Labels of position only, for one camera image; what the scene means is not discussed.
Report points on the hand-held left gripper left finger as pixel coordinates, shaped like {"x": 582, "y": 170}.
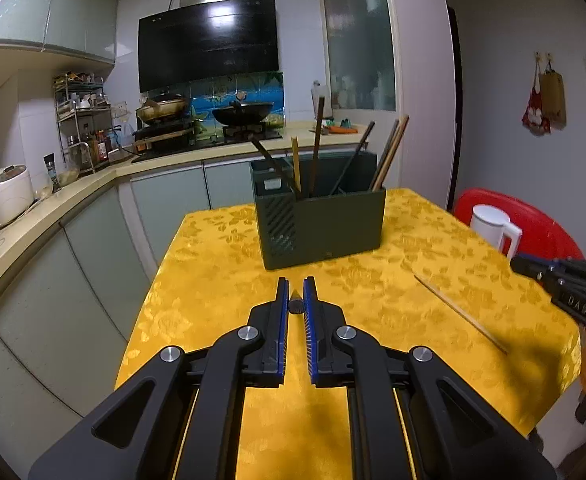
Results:
{"x": 284, "y": 340}

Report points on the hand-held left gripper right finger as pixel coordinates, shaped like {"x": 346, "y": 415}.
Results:
{"x": 309, "y": 340}

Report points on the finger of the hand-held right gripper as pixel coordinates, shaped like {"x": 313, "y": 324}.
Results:
{"x": 533, "y": 266}

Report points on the light bamboo chopstick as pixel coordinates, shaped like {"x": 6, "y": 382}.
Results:
{"x": 296, "y": 160}
{"x": 460, "y": 313}

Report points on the dark green utensil holder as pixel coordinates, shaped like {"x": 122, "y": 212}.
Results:
{"x": 333, "y": 225}

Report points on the brown wooden chopstick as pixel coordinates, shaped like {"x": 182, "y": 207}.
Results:
{"x": 395, "y": 145}

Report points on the reddish brown chopstick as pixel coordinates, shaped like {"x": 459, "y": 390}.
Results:
{"x": 317, "y": 150}

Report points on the red plastic stool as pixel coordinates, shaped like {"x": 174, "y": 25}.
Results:
{"x": 538, "y": 220}

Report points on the white plastic pitcher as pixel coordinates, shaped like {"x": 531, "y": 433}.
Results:
{"x": 488, "y": 220}

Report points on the yellow floral tablecloth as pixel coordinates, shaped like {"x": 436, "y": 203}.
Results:
{"x": 213, "y": 270}

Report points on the red cloth bag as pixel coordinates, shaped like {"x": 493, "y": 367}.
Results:
{"x": 535, "y": 112}

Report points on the brown hanging bag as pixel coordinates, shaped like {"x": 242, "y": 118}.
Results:
{"x": 554, "y": 95}

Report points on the dark door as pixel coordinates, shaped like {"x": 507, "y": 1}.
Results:
{"x": 454, "y": 110}

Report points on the lower kitchen cabinet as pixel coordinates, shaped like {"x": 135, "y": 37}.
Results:
{"x": 173, "y": 195}

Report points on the orange cutting board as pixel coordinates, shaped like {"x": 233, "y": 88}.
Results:
{"x": 345, "y": 130}

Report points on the black gas hob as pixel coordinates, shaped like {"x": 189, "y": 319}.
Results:
{"x": 208, "y": 141}

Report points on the green plastic tool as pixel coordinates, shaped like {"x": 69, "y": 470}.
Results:
{"x": 346, "y": 123}

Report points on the black wok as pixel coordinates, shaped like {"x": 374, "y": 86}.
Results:
{"x": 243, "y": 115}

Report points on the white plastic bottle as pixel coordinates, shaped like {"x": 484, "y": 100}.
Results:
{"x": 327, "y": 107}

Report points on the green vegetable bunch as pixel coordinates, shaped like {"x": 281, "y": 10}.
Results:
{"x": 200, "y": 121}

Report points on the blue ocean backsplash panel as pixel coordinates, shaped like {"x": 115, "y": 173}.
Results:
{"x": 253, "y": 87}

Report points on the golden frying pan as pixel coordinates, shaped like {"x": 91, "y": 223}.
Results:
{"x": 165, "y": 109}

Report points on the frosted glass window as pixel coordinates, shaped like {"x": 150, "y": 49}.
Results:
{"x": 358, "y": 35}

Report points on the black glass range hood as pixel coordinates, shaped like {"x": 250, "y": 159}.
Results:
{"x": 208, "y": 45}

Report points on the metal spice rack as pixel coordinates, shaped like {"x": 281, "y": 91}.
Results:
{"x": 80, "y": 105}

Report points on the white rice cooker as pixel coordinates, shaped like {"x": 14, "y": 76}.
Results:
{"x": 5, "y": 195}

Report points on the upper wall cabinet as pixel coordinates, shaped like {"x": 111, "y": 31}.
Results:
{"x": 68, "y": 15}

